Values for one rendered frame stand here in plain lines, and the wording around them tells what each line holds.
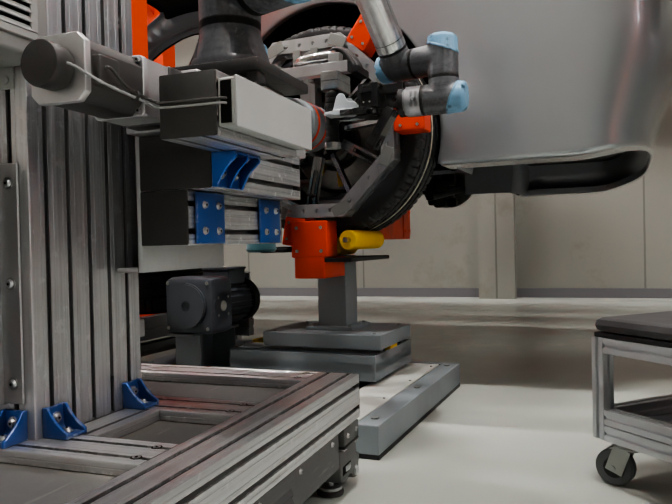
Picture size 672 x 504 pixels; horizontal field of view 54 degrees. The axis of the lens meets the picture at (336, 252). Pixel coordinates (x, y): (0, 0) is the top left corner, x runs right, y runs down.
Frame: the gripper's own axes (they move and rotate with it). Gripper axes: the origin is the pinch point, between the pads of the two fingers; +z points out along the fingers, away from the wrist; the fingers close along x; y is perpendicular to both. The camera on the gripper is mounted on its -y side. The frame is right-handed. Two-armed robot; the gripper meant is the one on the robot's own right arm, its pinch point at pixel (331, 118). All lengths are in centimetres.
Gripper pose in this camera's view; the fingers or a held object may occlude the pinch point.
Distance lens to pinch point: 177.5
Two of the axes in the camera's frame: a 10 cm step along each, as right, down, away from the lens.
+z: -9.2, 0.1, 3.8
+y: -0.2, -10.0, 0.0
